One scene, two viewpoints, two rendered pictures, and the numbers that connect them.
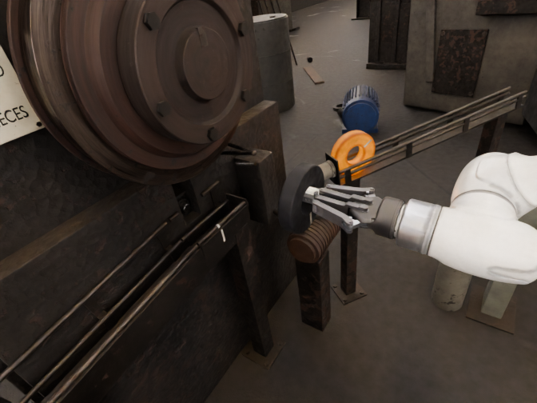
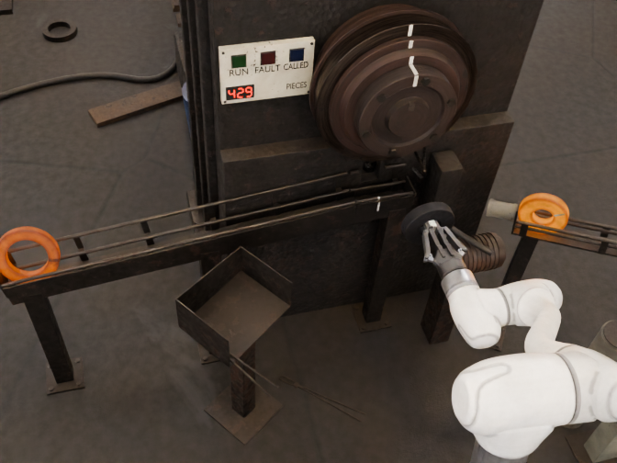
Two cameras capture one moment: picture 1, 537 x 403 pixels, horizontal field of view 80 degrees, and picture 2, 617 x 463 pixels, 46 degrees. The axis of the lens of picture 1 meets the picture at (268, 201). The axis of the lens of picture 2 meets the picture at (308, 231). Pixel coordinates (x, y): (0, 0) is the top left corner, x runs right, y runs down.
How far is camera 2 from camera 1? 1.51 m
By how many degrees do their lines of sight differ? 28
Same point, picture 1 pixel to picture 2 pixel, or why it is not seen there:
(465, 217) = (471, 295)
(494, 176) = (516, 291)
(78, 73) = (335, 100)
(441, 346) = not seen: hidden behind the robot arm
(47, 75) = (322, 95)
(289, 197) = (411, 218)
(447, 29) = not seen: outside the picture
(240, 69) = (438, 121)
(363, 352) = (445, 383)
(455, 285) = not seen: hidden behind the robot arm
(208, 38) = (416, 107)
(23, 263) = (260, 156)
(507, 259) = (465, 325)
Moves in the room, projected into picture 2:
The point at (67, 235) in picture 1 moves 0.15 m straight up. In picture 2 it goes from (286, 152) to (288, 114)
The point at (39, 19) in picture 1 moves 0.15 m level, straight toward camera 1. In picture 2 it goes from (332, 74) to (324, 110)
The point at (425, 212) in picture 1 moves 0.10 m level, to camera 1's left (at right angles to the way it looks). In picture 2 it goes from (460, 279) to (427, 261)
